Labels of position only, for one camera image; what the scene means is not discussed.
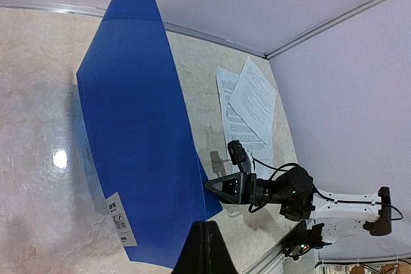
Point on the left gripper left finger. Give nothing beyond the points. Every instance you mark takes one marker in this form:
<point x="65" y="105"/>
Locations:
<point x="192" y="257"/>

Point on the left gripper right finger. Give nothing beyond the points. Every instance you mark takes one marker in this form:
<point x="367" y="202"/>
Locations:
<point x="217" y="256"/>

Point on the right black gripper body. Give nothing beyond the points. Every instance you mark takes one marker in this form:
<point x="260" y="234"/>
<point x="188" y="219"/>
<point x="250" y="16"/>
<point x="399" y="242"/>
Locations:
<point x="252" y="190"/>

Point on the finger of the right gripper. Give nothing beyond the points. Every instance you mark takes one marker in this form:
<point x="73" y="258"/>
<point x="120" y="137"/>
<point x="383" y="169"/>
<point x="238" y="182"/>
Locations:
<point x="224" y="183"/>
<point x="231" y="196"/>

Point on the blue file folder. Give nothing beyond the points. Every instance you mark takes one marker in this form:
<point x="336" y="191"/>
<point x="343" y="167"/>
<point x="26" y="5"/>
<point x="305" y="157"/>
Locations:
<point x="140" y="136"/>

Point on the printed paper sheet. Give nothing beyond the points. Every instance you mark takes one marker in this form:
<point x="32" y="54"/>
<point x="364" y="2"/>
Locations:
<point x="253" y="99"/>
<point x="234" y="127"/>

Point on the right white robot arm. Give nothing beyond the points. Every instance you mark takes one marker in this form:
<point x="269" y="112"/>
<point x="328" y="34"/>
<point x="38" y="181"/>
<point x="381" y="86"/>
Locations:
<point x="324" y="218"/>

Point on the aluminium front rail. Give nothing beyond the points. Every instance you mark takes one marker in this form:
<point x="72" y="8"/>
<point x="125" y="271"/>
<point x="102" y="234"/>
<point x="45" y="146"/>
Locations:
<point x="273" y="260"/>

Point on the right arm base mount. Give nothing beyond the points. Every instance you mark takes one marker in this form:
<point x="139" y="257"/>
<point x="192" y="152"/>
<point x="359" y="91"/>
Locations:
<point x="302" y="239"/>

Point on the right aluminium corner post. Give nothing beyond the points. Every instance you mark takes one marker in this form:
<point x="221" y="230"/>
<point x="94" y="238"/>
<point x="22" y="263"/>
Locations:
<point x="322" y="27"/>

